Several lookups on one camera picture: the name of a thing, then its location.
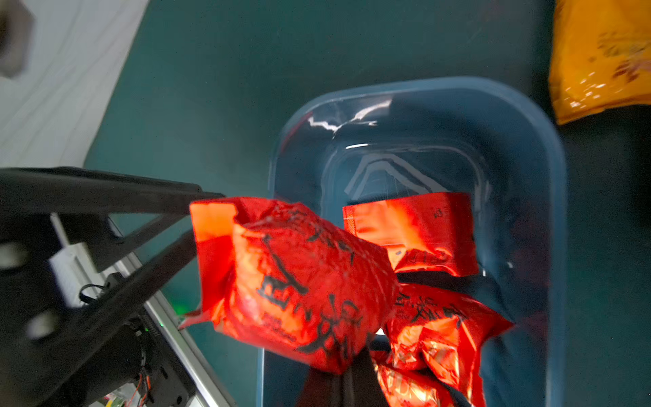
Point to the red tea bag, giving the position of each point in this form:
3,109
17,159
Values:
442,331
277,276
428,232
409,388

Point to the yellow tea bag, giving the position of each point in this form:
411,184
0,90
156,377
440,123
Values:
600,57

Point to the blue plastic storage box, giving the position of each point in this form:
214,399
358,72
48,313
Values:
458,134

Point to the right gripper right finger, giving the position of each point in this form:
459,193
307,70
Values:
356,387

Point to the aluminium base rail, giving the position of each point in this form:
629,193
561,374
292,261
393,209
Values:
78,264

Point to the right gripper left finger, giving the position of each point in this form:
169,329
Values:
65,342

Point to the green table mat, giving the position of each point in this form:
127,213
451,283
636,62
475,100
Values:
209,86

